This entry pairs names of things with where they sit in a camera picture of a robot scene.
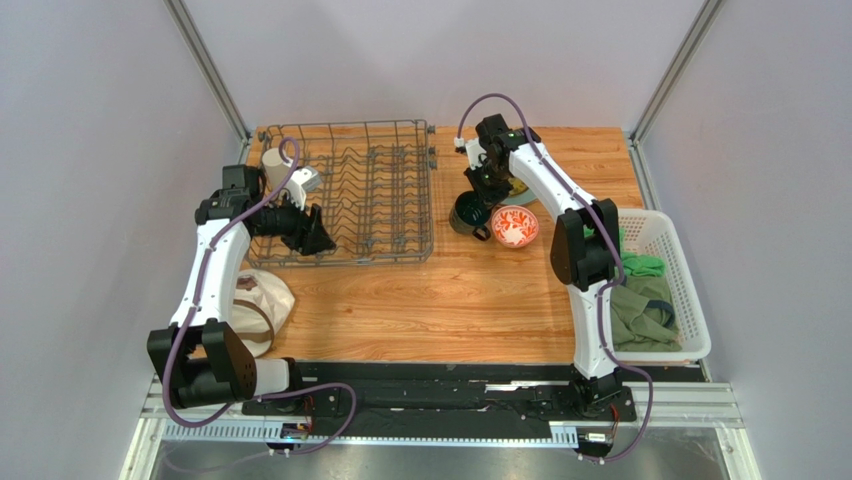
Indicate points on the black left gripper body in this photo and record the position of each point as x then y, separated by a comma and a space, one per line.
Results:
296, 233

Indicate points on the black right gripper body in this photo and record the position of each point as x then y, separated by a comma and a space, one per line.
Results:
485, 188

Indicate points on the light blue flower plate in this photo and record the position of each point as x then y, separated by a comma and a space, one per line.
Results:
519, 195

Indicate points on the dark green ceramic mug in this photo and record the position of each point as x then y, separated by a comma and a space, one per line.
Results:
470, 216

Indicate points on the beige ceramic cup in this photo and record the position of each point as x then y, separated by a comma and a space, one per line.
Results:
277, 168

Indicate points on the white red patterned bowl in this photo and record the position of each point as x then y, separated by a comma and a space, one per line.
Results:
514, 226

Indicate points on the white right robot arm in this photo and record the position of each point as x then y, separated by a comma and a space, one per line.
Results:
584, 253

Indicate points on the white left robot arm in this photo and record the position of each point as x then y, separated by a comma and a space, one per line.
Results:
199, 357

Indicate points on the beige canvas bag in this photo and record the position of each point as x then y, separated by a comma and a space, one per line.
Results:
261, 306

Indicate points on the bright green cloth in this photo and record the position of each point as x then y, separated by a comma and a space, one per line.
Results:
640, 265

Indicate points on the white plastic basket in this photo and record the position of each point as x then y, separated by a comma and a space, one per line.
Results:
653, 233

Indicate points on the olive green garment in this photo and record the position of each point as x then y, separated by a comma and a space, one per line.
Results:
643, 317

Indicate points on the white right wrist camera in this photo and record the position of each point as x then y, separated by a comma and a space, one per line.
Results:
472, 150

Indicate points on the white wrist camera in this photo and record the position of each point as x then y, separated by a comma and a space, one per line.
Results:
302, 181
472, 150

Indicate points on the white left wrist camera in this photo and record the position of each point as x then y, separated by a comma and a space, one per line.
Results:
302, 181

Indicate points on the grey wire dish rack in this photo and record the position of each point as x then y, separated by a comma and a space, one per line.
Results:
374, 191

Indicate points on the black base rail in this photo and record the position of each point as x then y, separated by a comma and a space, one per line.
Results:
446, 401

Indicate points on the right aluminium frame post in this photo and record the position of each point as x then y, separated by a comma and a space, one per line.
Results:
697, 31

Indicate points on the aluminium frame post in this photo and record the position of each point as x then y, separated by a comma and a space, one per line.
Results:
697, 31
193, 38

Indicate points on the left aluminium frame post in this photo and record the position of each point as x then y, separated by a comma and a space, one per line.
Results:
193, 38

